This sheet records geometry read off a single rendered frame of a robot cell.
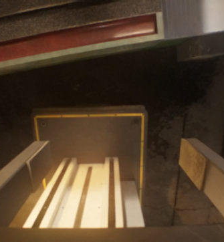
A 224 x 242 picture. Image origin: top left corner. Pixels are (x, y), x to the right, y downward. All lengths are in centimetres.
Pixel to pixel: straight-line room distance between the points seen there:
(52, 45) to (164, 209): 164
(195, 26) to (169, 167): 124
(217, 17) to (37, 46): 48
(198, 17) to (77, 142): 85
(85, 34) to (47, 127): 70
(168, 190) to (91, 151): 88
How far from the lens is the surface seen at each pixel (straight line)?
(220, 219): 183
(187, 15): 53
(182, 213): 191
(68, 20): 49
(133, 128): 102
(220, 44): 69
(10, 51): 56
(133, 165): 112
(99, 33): 50
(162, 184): 164
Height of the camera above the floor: 129
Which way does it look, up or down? 76 degrees down
